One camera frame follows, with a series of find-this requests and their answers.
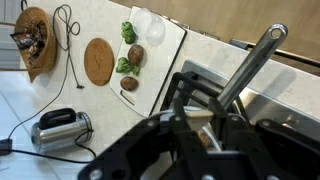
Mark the black gas cooktop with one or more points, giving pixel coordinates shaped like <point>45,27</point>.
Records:
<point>266,106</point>

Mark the stainless electric kettle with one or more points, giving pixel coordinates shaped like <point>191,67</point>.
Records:
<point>63,133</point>

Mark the green broccoli floret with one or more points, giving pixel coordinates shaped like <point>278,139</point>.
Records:
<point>128,32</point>
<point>126,66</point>

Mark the clear plastic cup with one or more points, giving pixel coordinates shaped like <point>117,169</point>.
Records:
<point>150,26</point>

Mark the round cork trivet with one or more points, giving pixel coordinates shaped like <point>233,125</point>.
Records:
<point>99,61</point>

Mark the black wall plug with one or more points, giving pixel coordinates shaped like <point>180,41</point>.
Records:
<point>5,147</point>

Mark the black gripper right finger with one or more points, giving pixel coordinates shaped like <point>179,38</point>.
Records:
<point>273,150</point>

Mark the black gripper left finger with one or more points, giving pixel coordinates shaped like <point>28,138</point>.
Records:
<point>133,150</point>

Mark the white cutting board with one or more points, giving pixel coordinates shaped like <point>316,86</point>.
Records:
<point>156,73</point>

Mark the wooden spatula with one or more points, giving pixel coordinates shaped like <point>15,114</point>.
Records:
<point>198,116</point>

